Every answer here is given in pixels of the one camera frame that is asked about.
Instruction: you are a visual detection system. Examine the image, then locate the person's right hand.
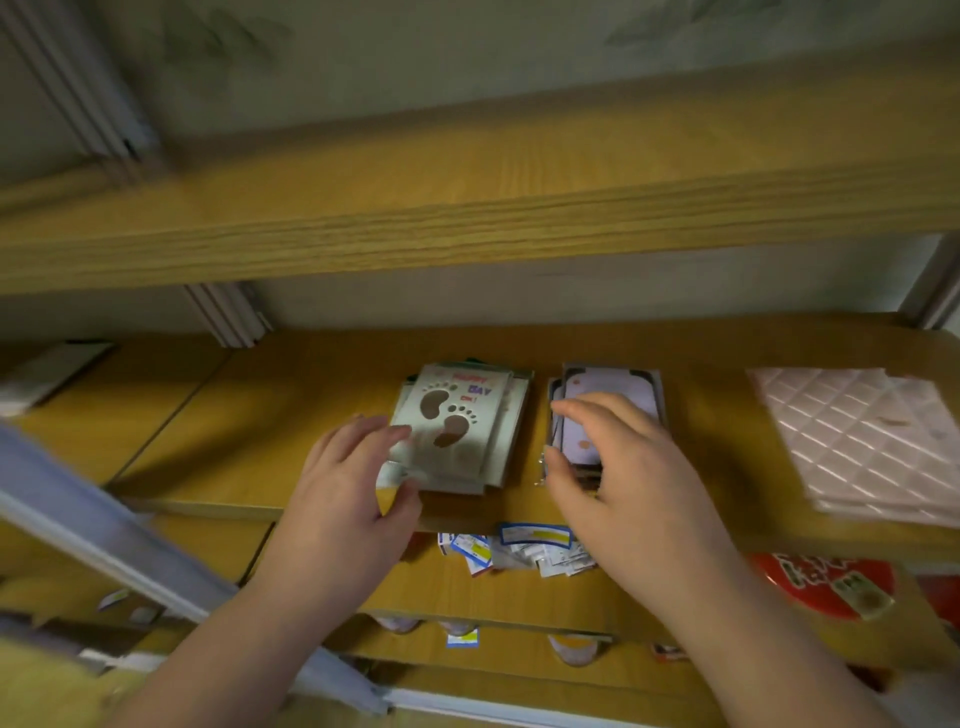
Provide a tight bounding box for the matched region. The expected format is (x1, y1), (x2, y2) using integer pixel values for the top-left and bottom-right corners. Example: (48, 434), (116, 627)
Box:
(539, 391), (742, 618)

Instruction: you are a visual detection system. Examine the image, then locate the person's left hand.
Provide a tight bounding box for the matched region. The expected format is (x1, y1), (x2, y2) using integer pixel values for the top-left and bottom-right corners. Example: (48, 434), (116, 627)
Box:
(249, 414), (424, 625)

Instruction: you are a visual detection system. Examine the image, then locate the pile of white paper tags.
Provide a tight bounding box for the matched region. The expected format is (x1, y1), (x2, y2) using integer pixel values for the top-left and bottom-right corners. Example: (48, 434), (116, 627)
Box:
(436, 530), (598, 580)

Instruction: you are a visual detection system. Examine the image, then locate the red round tub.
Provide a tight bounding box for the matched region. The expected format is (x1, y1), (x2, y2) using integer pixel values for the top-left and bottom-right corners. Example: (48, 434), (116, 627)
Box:
(749, 553), (899, 624)

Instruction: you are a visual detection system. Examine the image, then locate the red plastic basket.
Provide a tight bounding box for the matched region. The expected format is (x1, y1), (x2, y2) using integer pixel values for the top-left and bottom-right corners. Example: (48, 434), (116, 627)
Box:
(918, 575), (960, 628)

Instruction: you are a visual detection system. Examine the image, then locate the pale patterned card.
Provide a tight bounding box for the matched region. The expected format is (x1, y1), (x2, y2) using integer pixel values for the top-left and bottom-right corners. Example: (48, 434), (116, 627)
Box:
(404, 359), (535, 489)

